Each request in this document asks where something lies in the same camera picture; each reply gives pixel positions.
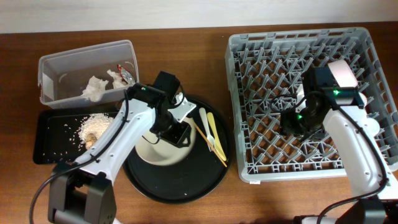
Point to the white cup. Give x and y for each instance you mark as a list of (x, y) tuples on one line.
[(361, 100)]

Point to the pile of white rice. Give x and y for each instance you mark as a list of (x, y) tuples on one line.
[(95, 124)]

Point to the yellow plastic knife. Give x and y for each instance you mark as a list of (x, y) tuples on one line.
[(218, 145)]

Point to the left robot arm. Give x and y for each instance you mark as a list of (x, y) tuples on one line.
[(82, 192)]

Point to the large cream bowl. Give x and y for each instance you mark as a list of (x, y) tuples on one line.
[(163, 153)]

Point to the white napkin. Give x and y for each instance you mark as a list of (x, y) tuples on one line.
[(95, 89)]

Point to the wooden chopstick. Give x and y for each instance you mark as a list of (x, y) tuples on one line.
[(209, 144)]

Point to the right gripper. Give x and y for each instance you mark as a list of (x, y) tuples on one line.
[(286, 126)]

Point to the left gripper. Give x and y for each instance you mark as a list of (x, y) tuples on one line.
[(177, 138)]

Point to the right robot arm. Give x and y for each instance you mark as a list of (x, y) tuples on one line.
[(331, 101)]

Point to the brown food piece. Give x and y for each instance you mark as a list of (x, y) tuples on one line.
[(90, 140)]

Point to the red silver snack wrapper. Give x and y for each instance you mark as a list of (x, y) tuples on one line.
[(127, 77)]

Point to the white plastic fork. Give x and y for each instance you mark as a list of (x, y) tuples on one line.
[(204, 120)]

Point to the clear plastic waste bin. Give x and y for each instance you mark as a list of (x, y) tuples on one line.
[(63, 76)]

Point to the light blue cup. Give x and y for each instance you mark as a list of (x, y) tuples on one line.
[(371, 126)]

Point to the grey dishwasher rack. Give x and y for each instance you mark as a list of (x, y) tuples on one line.
[(264, 70)]

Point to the small pink bowl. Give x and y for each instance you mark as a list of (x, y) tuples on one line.
[(343, 75)]

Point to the round black serving tray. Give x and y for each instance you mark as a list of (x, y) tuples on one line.
[(190, 179)]

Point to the black rectangular tray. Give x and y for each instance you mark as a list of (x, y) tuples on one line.
[(57, 136)]

